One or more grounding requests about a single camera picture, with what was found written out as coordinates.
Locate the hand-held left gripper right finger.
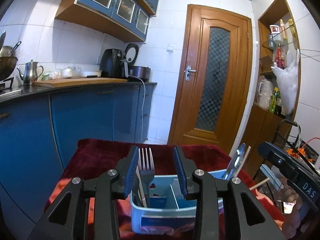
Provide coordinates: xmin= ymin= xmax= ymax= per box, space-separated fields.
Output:
xmin=173 ymin=145 xmax=287 ymax=240

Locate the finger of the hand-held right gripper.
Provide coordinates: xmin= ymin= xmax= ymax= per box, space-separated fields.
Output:
xmin=258 ymin=142 xmax=300 ymax=180

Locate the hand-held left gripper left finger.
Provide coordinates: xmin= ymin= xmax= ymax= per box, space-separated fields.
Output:
xmin=26 ymin=145 xmax=140 ymax=240

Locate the large steel fork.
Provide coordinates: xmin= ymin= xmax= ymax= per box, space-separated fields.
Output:
xmin=138 ymin=147 xmax=155 ymax=207

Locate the steel table knife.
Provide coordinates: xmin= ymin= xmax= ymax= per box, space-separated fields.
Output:
xmin=226 ymin=142 xmax=247 ymax=180

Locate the blue utensil holder box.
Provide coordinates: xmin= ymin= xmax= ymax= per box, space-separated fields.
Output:
xmin=129 ymin=169 xmax=234 ymax=234

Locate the person's right hand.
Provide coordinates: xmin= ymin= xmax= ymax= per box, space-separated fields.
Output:
xmin=282 ymin=200 xmax=305 ymax=240

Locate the light blue plastic lid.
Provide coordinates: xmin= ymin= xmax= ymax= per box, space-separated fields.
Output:
xmin=260 ymin=164 xmax=284 ymax=189

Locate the pile of pale round produce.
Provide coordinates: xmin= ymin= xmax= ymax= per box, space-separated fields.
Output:
xmin=282 ymin=182 xmax=300 ymax=203

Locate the wooden shelf unit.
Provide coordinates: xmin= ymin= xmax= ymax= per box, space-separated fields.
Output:
xmin=244 ymin=0 xmax=302 ymax=178

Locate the red floral blanket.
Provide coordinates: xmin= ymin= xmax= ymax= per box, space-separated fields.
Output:
xmin=45 ymin=138 xmax=285 ymax=240

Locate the green bottle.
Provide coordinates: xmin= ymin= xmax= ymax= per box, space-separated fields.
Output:
xmin=269 ymin=87 xmax=282 ymax=114

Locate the clear plastic bag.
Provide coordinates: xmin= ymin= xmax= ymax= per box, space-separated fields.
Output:
xmin=256 ymin=76 xmax=274 ymax=110

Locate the white plastic bag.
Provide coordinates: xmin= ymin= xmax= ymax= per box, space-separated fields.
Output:
xmin=271 ymin=50 xmax=300 ymax=115

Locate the wooden door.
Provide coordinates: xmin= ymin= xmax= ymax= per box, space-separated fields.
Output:
xmin=167 ymin=4 xmax=252 ymax=153

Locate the black rice cooker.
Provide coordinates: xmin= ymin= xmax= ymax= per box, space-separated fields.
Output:
xmin=124 ymin=43 xmax=152 ymax=82

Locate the red sauce bottle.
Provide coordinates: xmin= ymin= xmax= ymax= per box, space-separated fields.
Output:
xmin=275 ymin=44 xmax=287 ymax=68

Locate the wooden cutting board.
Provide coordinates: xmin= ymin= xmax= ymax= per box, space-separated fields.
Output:
xmin=32 ymin=77 xmax=128 ymax=88

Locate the white dish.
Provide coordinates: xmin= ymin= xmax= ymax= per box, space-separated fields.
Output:
xmin=80 ymin=70 xmax=102 ymax=78

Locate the black air fryer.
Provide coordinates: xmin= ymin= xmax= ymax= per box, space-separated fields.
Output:
xmin=99 ymin=49 xmax=130 ymax=79

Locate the plastic wrapped food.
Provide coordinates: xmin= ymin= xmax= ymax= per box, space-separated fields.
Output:
xmin=62 ymin=66 xmax=82 ymax=78
xmin=49 ymin=69 xmax=63 ymax=80

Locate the red lidded jar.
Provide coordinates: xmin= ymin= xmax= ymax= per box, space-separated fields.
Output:
xmin=269 ymin=24 xmax=284 ymax=45

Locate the yellow bottle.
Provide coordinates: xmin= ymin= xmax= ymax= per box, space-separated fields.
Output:
xmin=288 ymin=19 xmax=298 ymax=37

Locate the steel kettle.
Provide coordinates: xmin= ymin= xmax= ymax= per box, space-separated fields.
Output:
xmin=17 ymin=59 xmax=44 ymax=87

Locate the black gas stove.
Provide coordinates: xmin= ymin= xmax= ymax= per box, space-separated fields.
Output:
xmin=0 ymin=76 xmax=15 ymax=93

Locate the metal wok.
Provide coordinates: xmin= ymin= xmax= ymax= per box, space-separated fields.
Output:
xmin=0 ymin=56 xmax=18 ymax=82

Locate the steel ladle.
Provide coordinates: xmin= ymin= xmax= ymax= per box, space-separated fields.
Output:
xmin=0 ymin=41 xmax=22 ymax=58

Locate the orange cable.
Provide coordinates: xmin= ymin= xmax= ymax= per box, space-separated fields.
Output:
xmin=286 ymin=137 xmax=320 ymax=162

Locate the black wire rack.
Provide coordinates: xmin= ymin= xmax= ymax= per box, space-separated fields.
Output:
xmin=275 ymin=119 xmax=320 ymax=170

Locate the white power cable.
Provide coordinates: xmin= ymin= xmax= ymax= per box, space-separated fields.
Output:
xmin=129 ymin=75 xmax=148 ymax=142

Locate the silver door handle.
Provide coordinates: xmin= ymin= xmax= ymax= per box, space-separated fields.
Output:
xmin=185 ymin=65 xmax=197 ymax=82

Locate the blue wall cabinet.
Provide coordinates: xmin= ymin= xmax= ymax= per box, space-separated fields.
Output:
xmin=54 ymin=0 xmax=162 ymax=43

